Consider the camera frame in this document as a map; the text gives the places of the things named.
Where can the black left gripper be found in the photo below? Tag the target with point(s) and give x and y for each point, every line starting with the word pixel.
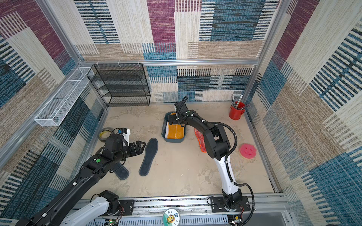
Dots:
pixel 140 149

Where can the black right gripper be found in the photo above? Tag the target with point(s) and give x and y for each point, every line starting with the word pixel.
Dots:
pixel 179 108

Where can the dark grey felt insole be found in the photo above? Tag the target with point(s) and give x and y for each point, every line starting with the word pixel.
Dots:
pixel 150 153

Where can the orange fleece insole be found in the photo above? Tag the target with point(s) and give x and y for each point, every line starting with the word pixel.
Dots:
pixel 174 131

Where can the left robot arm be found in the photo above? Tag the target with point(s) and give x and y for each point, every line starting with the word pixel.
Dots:
pixel 116 149

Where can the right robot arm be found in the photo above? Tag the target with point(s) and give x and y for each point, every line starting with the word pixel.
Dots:
pixel 220 142

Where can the teal plastic storage box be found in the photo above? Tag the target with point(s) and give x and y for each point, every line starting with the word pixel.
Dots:
pixel 164 130

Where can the red patterned insole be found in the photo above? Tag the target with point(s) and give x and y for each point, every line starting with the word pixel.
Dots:
pixel 200 139

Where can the roll of tape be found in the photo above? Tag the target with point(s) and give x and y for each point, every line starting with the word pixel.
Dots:
pixel 104 134

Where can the red pen cup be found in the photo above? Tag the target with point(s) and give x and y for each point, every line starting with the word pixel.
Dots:
pixel 237 108

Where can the pink round sponge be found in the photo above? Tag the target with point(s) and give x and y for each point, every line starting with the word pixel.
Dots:
pixel 248 151

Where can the round green sticker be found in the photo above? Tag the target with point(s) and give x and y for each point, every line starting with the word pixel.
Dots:
pixel 171 217

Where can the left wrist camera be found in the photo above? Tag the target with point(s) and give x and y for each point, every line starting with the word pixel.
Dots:
pixel 125 133

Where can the black wire shelf rack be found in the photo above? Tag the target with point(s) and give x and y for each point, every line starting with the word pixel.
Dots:
pixel 121 84

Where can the white wire mesh basket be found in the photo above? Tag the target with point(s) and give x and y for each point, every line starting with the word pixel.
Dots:
pixel 57 108

